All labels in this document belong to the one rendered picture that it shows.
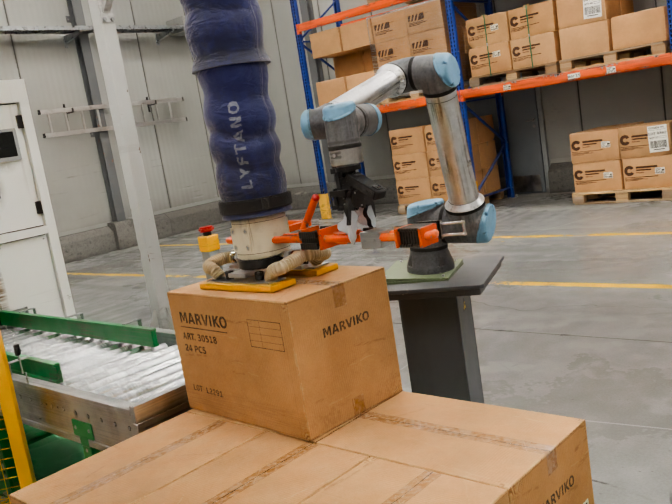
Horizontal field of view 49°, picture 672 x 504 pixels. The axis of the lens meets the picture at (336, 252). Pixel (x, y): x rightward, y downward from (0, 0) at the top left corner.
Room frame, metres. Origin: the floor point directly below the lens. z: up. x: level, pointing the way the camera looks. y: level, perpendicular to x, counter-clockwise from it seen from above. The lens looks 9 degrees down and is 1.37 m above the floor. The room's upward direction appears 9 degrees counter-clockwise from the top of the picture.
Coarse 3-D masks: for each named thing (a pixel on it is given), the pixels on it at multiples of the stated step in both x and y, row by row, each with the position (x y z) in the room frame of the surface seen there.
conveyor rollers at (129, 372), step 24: (24, 336) 3.91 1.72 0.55; (48, 336) 3.82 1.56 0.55; (72, 336) 3.72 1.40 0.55; (72, 360) 3.24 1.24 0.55; (96, 360) 3.21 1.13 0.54; (120, 360) 3.11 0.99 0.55; (144, 360) 3.08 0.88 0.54; (168, 360) 2.98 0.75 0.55; (72, 384) 2.86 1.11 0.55; (96, 384) 2.82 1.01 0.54; (120, 384) 2.79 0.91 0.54; (144, 384) 2.76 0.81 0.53; (168, 384) 2.65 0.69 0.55
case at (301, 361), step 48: (192, 288) 2.36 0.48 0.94; (288, 288) 2.12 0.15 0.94; (336, 288) 2.07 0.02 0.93; (384, 288) 2.20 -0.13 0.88; (192, 336) 2.30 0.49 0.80; (240, 336) 2.11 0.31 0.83; (288, 336) 1.95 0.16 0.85; (336, 336) 2.05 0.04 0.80; (384, 336) 2.18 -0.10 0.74; (192, 384) 2.34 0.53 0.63; (240, 384) 2.15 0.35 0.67; (288, 384) 1.98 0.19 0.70; (336, 384) 2.03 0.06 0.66; (384, 384) 2.16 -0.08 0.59; (288, 432) 2.01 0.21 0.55
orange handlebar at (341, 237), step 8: (296, 224) 2.46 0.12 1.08; (336, 232) 2.10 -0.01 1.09; (344, 232) 2.04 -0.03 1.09; (392, 232) 1.96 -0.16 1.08; (432, 232) 1.84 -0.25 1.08; (272, 240) 2.22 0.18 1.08; (280, 240) 2.20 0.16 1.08; (288, 240) 2.17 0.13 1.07; (296, 240) 2.15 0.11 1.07; (328, 240) 2.06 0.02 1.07; (336, 240) 2.04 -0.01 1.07; (344, 240) 2.02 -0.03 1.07; (360, 240) 1.98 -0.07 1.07; (384, 240) 1.93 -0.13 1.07; (392, 240) 1.91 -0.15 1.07
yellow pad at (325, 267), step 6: (324, 264) 2.28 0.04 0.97; (330, 264) 2.28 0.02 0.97; (336, 264) 2.28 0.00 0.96; (294, 270) 2.28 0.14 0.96; (300, 270) 2.27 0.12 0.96; (306, 270) 2.25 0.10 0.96; (312, 270) 2.23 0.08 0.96; (318, 270) 2.22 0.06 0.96; (324, 270) 2.24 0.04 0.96; (330, 270) 2.26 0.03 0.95
